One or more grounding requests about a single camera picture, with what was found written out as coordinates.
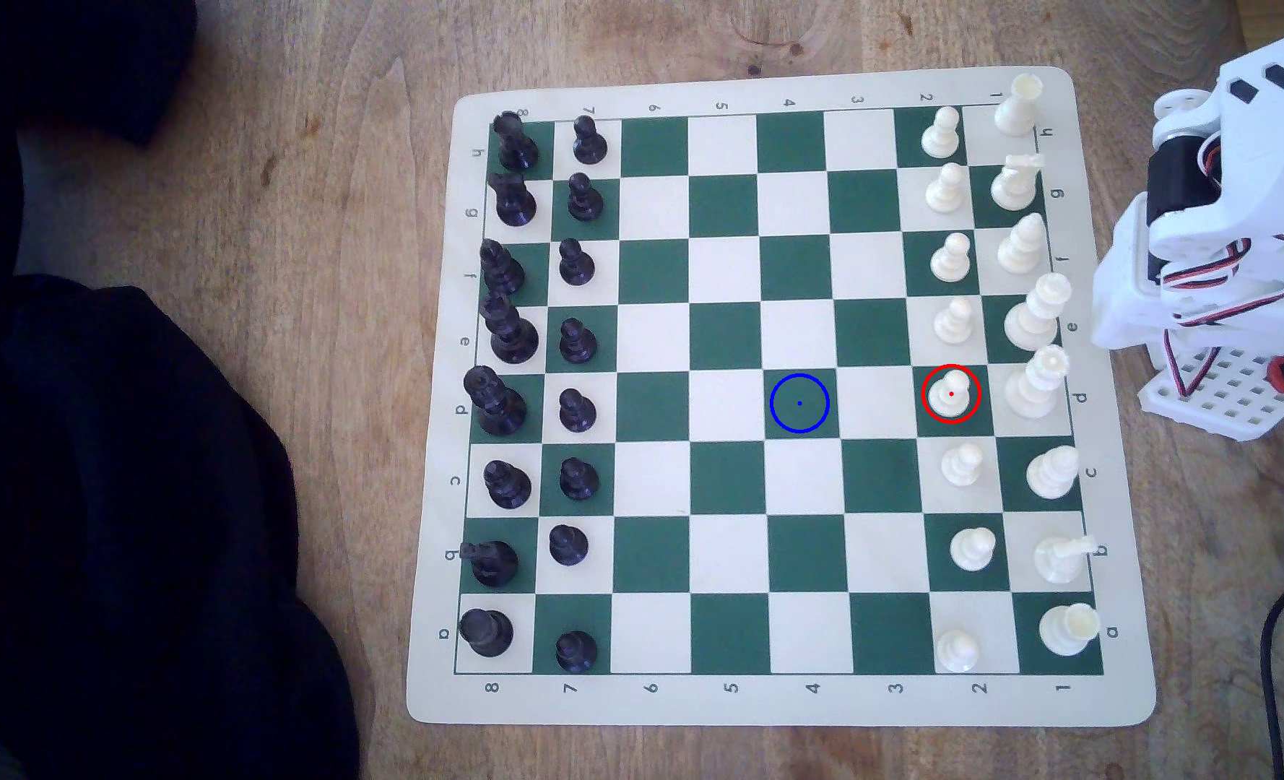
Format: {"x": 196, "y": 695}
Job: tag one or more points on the white pawn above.
{"x": 957, "y": 650}
{"x": 963, "y": 465}
{"x": 951, "y": 393}
{"x": 941, "y": 133}
{"x": 972, "y": 548}
{"x": 946, "y": 189}
{"x": 951, "y": 259}
{"x": 954, "y": 321}

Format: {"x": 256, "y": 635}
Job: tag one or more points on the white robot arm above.
{"x": 1249, "y": 163}

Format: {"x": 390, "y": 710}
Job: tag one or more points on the green and cream chess mat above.
{"x": 723, "y": 347}

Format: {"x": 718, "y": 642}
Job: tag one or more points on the black pawn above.
{"x": 575, "y": 263}
{"x": 578, "y": 479}
{"x": 576, "y": 651}
{"x": 589, "y": 142}
{"x": 567, "y": 544}
{"x": 585, "y": 198}
{"x": 576, "y": 411}
{"x": 577, "y": 341}

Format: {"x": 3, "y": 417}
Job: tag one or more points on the black king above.
{"x": 511, "y": 334}

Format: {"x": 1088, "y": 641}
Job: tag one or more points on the black queen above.
{"x": 494, "y": 403}

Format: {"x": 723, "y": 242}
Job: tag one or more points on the black bishop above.
{"x": 507, "y": 485}
{"x": 501, "y": 269}

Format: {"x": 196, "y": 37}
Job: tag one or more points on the black knight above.
{"x": 513, "y": 200}
{"x": 490, "y": 562}

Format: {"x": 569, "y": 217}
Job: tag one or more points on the black rook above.
{"x": 514, "y": 143}
{"x": 485, "y": 632}

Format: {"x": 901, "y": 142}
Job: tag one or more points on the white queen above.
{"x": 1034, "y": 384}

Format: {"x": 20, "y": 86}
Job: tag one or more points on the white king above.
{"x": 1036, "y": 314}

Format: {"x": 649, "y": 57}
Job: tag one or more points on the white bishop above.
{"x": 1022, "y": 245}
{"x": 1053, "y": 473}

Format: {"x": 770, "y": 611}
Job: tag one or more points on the white knight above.
{"x": 1060, "y": 560}
{"x": 1015, "y": 184}

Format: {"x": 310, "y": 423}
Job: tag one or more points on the white rook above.
{"x": 1069, "y": 629}
{"x": 1017, "y": 105}

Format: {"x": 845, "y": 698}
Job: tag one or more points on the black cloth garment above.
{"x": 111, "y": 488}

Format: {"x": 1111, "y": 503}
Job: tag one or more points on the white perforated base plate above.
{"x": 1227, "y": 401}

